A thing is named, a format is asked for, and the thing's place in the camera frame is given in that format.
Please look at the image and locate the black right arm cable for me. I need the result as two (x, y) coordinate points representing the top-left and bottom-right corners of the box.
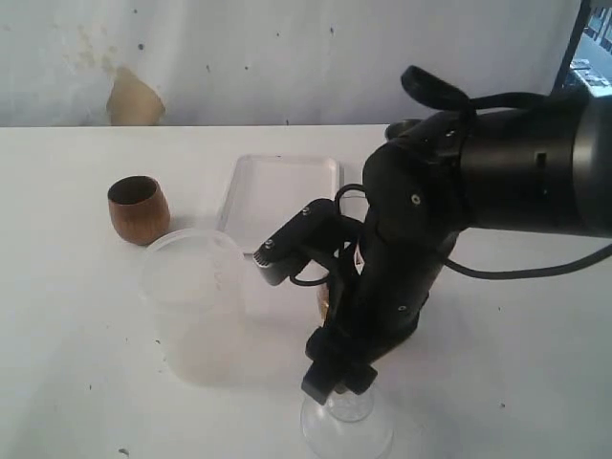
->
(286, 64), (612, 288)

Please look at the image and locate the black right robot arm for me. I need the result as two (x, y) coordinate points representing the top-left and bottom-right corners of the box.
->
(302, 98), (611, 404)

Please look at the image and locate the translucent plastic lidded container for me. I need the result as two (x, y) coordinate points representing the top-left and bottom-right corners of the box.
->
(138, 229), (246, 386)

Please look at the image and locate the clear dome shaker lid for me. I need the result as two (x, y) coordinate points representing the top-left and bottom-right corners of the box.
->
(300, 385), (394, 459)

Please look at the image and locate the stainless steel tumbler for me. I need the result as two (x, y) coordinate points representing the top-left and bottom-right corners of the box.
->
(384, 119), (422, 141)

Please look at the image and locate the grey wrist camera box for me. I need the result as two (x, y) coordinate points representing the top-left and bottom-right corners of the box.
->
(252, 199), (343, 286)

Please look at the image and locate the brown wooden cup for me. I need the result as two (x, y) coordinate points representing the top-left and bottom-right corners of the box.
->
(107, 176), (170, 246)

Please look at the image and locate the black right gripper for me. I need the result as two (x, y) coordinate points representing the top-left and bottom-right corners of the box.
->
(301, 209), (459, 403)

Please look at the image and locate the dark window frame post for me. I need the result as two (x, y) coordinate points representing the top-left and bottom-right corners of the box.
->
(551, 0), (593, 93)

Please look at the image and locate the white rectangular tray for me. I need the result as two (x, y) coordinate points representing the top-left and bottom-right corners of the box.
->
(217, 155), (342, 256)

